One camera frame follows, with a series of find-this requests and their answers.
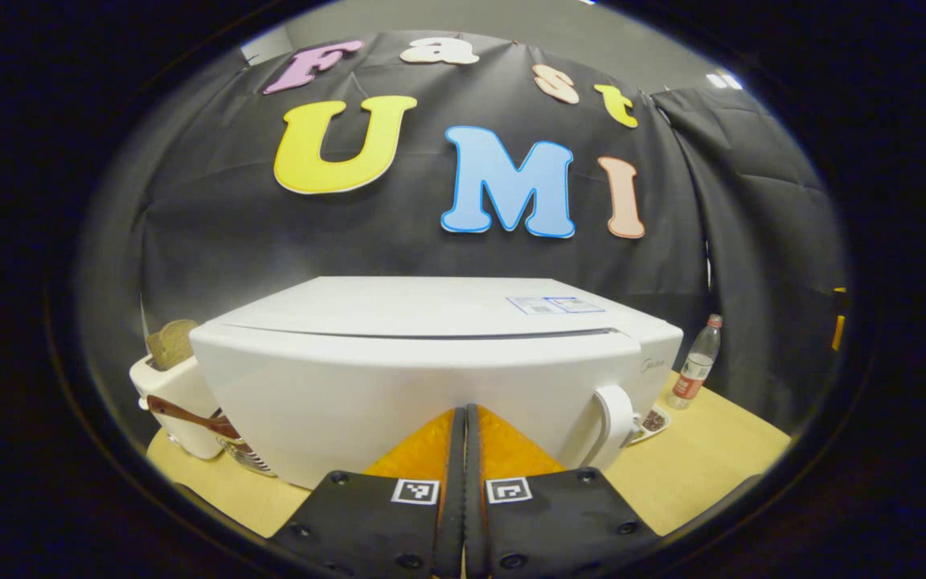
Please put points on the clear bottle with red label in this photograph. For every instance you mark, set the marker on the clear bottle with red label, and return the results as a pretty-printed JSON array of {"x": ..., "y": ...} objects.
[{"x": 696, "y": 366}]

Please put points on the white microwave oven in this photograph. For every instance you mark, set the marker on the white microwave oven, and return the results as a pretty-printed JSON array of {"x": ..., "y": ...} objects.
[{"x": 350, "y": 378}]

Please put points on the brown wooden spoon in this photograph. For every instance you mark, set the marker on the brown wooden spoon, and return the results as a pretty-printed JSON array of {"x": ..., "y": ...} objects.
[{"x": 190, "y": 416}]

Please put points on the black backdrop cloth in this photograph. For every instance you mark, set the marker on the black backdrop cloth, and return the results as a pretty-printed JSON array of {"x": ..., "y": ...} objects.
[{"x": 214, "y": 217}]

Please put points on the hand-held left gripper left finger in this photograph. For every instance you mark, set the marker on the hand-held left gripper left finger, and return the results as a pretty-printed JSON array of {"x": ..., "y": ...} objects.
[{"x": 366, "y": 523}]

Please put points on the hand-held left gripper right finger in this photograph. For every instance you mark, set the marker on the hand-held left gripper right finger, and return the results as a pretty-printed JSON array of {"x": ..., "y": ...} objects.
[{"x": 559, "y": 523}]

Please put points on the small ceiling light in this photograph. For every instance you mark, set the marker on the small ceiling light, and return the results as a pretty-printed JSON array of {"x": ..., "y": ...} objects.
[{"x": 724, "y": 80}]

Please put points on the white toaster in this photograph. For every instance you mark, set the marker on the white toaster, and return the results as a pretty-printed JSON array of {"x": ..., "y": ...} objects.
[{"x": 174, "y": 386}]

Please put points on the divided white dish with grains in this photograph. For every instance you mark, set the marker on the divided white dish with grains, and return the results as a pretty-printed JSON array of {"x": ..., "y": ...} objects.
[{"x": 654, "y": 422}]

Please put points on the brown bread slice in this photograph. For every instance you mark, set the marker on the brown bread slice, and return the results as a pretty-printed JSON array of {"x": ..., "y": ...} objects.
[{"x": 172, "y": 344}]

